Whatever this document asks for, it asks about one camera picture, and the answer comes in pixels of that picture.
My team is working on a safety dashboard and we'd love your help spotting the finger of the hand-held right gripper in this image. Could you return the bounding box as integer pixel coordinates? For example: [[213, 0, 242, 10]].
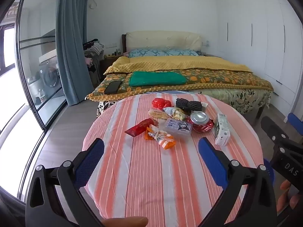
[[287, 113, 303, 130], [260, 117, 290, 147]]

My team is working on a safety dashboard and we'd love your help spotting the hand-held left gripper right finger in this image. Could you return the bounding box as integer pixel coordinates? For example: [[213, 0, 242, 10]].
[[198, 137, 277, 227]]

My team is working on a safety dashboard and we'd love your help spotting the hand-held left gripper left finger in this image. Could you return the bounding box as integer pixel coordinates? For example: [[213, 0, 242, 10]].
[[25, 138, 106, 227]]

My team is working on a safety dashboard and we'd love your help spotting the blue plastic bin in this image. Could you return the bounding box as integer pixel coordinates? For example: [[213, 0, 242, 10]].
[[263, 158, 274, 192]]

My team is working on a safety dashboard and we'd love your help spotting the clear plastic floss box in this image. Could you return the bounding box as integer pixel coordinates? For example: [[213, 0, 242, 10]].
[[163, 118, 193, 140]]

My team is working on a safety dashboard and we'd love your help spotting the silver gold snack wrapper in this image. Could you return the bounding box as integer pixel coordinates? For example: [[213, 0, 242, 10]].
[[163, 106, 187, 120]]

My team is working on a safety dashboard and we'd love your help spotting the red plastic bag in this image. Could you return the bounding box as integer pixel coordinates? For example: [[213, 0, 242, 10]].
[[152, 98, 172, 110]]

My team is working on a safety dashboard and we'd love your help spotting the person's right hand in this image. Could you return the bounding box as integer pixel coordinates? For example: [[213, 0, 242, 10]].
[[276, 179, 303, 214]]

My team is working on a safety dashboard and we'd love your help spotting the person's left hand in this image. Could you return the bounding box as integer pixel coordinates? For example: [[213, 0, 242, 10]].
[[102, 216, 149, 227]]

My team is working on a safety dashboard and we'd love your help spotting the white green drink carton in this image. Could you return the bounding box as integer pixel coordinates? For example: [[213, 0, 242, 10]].
[[214, 113, 231, 146]]

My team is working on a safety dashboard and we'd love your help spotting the floral bed sheet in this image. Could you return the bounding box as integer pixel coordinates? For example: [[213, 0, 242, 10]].
[[97, 89, 271, 117]]

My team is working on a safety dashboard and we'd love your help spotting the crushed red soda can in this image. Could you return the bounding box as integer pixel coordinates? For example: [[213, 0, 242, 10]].
[[187, 111, 215, 133]]

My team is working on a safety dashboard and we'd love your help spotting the orange snack wrapper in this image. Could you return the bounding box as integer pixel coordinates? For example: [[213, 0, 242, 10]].
[[145, 124, 177, 150]]

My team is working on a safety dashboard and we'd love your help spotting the white openwork chair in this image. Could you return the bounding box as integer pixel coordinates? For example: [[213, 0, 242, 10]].
[[98, 100, 114, 117]]

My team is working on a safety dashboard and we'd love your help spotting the red snack wrapper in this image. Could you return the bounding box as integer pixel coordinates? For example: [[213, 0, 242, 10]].
[[124, 118, 159, 138]]

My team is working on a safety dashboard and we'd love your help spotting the black foam fruit net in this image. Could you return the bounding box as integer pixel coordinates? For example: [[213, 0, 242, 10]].
[[176, 98, 209, 112]]

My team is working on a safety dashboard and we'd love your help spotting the beige snack wrapper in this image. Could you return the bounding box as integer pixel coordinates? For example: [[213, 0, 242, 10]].
[[148, 109, 170, 120]]

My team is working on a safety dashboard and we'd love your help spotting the black phone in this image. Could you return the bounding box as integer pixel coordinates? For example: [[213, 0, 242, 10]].
[[104, 81, 122, 94]]

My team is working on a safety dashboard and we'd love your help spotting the white wardrobe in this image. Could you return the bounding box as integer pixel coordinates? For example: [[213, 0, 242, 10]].
[[215, 0, 303, 95]]

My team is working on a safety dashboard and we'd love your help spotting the washing machine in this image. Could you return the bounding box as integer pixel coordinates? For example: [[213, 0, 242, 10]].
[[39, 63, 62, 88]]

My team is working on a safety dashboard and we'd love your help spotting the metal pot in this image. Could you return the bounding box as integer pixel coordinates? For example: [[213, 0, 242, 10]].
[[27, 76, 41, 91]]

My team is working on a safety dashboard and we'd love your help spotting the dark wooden nightstand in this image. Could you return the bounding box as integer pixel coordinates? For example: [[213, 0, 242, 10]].
[[100, 56, 121, 75]]

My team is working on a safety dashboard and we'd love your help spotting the green folded cloth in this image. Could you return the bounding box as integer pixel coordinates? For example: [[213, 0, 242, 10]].
[[129, 71, 187, 87]]

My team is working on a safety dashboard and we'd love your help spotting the yellow dotted blanket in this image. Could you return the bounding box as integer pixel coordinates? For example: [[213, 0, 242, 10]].
[[103, 55, 253, 75]]

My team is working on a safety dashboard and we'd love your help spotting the teal patterned pillow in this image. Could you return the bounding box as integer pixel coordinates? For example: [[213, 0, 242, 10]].
[[128, 49, 167, 58], [166, 50, 199, 56]]

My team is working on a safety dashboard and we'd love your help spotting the pile of clothes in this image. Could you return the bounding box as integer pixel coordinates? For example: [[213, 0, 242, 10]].
[[83, 38, 105, 72]]

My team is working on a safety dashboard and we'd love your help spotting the blue grey curtain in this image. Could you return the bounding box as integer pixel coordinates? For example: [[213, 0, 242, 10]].
[[55, 0, 94, 106]]

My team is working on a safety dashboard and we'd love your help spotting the black framed glass door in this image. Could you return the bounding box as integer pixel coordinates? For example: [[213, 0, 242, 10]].
[[0, 0, 68, 205]]

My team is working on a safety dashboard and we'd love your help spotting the cream headboard cushion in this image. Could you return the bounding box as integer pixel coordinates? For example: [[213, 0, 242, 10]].
[[125, 31, 202, 52]]

